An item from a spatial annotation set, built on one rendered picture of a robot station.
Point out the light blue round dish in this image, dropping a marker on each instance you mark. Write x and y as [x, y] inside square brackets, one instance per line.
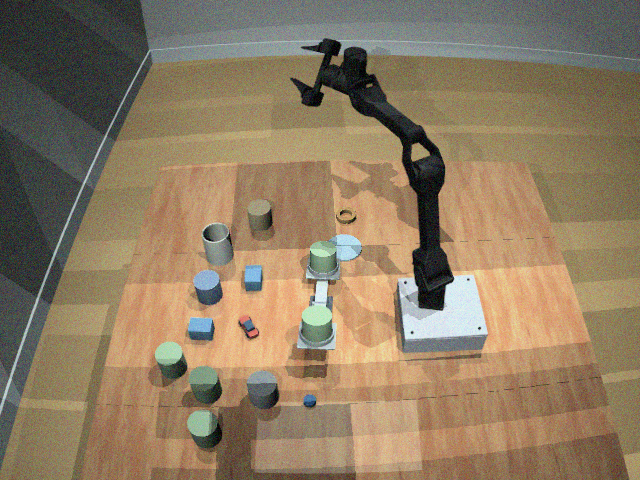
[348, 247]

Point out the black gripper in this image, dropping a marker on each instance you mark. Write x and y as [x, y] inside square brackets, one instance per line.
[328, 75]

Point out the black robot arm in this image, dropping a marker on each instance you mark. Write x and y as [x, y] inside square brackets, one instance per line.
[426, 176]

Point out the small blue cylinder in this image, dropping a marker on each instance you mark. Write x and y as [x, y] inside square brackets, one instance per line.
[309, 400]

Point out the black cylinder with grey top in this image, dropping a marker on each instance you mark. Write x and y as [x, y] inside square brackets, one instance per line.
[263, 390]

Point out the small red toy car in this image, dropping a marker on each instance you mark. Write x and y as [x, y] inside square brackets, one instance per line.
[251, 330]

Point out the dark blue cylinder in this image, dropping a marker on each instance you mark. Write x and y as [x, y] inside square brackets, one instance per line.
[208, 287]

